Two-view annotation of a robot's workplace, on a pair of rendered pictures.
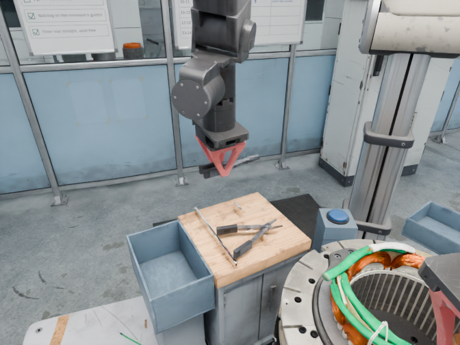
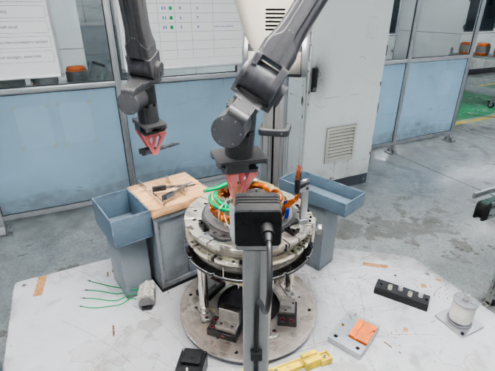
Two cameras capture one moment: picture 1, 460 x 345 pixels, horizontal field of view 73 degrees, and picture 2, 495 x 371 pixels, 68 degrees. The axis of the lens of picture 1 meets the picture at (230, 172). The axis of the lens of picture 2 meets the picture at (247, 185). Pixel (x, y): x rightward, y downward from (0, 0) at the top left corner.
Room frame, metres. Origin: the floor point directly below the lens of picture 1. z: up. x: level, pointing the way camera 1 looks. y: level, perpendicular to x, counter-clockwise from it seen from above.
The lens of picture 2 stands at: (-0.53, -0.11, 1.56)
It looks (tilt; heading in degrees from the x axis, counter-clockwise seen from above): 26 degrees down; 352
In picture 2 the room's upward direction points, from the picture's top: straight up
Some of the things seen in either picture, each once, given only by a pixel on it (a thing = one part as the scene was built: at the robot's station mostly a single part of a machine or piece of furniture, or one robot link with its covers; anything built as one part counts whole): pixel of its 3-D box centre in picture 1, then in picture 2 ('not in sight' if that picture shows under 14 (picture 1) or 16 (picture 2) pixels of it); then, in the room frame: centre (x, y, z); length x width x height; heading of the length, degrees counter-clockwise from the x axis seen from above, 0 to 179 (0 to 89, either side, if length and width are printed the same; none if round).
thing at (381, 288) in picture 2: not in sight; (401, 294); (0.23, -0.69, 0.79); 0.15 x 0.05 x 0.02; 50
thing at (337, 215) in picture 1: (338, 215); not in sight; (0.56, -0.24, 1.04); 0.04 x 0.04 x 0.01
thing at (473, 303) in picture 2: not in sight; (462, 310); (0.12, -0.80, 0.82); 0.06 x 0.06 x 0.07
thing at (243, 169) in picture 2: not in sight; (236, 177); (0.14, -0.18, 1.25); 0.07 x 0.07 x 0.09; 11
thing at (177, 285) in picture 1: (173, 306); (127, 246); (0.41, 0.11, 0.92); 0.17 x 0.11 x 0.28; 28
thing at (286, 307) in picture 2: not in sight; (287, 305); (0.20, -0.33, 0.83); 0.05 x 0.04 x 0.02; 163
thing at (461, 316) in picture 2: not in sight; (462, 310); (0.12, -0.80, 0.82); 0.06 x 0.06 x 0.06
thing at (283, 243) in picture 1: (241, 232); (170, 193); (0.48, -0.02, 1.05); 0.20 x 0.19 x 0.02; 118
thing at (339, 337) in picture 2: not in sight; (353, 332); (0.12, -0.49, 0.79); 0.12 x 0.09 x 0.02; 132
